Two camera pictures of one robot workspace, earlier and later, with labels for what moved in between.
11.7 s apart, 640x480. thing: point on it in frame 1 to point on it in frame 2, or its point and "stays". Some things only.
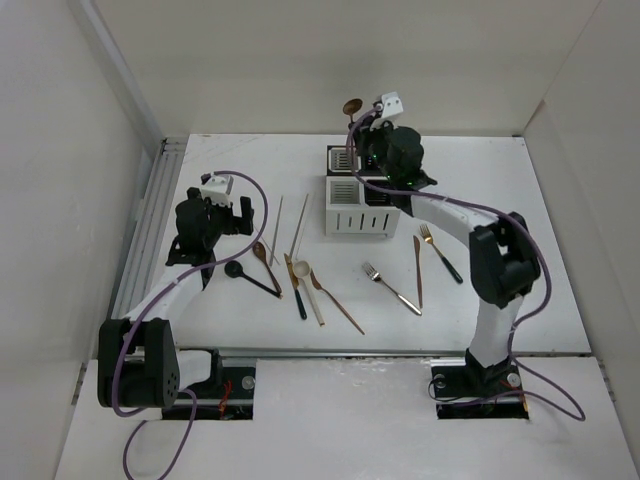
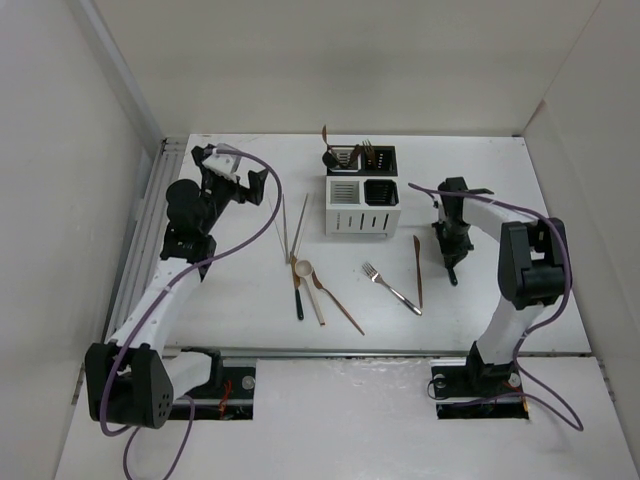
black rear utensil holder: [338, 162] stays
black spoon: [235, 270] to [330, 161]
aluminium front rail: [321, 353] stays
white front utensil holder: [353, 208] stays
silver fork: [374, 275] stays
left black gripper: [233, 223] to [254, 184]
